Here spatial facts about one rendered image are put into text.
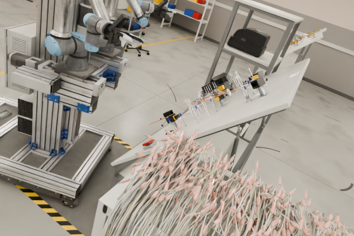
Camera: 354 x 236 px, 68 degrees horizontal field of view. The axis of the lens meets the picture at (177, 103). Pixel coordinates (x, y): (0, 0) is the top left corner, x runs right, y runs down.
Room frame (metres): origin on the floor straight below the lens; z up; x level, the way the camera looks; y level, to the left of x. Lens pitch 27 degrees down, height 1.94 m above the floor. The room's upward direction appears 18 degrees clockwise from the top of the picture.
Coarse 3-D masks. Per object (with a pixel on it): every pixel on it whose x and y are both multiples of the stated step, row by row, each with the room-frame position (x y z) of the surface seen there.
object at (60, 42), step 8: (56, 0) 1.44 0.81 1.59; (64, 0) 1.44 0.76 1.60; (56, 8) 1.43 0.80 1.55; (64, 8) 1.44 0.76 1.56; (56, 16) 1.43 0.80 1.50; (64, 16) 1.44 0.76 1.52; (56, 24) 1.43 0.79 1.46; (64, 24) 1.45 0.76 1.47; (56, 32) 1.43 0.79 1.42; (64, 32) 1.45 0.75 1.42; (48, 40) 1.42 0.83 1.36; (56, 40) 1.42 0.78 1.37; (64, 40) 1.44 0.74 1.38; (72, 40) 1.51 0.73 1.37; (48, 48) 1.43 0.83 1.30; (56, 48) 1.40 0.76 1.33; (64, 48) 1.44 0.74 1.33; (72, 48) 1.49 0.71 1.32
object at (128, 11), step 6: (144, 0) 6.82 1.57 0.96; (150, 0) 7.09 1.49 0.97; (120, 12) 6.52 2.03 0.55; (126, 12) 6.72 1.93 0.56; (132, 12) 6.42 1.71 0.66; (150, 12) 7.23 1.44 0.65; (132, 18) 7.35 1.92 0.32; (126, 24) 6.59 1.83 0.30; (132, 24) 6.78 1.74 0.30; (132, 30) 6.66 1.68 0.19; (138, 30) 6.83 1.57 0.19; (144, 30) 7.14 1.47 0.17
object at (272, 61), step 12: (240, 0) 2.26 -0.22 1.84; (252, 12) 2.78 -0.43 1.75; (264, 12) 2.19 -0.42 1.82; (276, 12) 2.15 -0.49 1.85; (228, 24) 2.28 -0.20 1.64; (288, 24) 2.12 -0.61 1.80; (228, 48) 2.29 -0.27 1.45; (216, 60) 2.28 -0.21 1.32; (264, 60) 2.26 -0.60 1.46; (276, 60) 2.11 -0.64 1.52; (228, 72) 2.79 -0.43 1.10; (204, 84) 2.28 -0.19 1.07; (204, 96) 2.30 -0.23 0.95; (240, 132) 2.11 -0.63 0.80
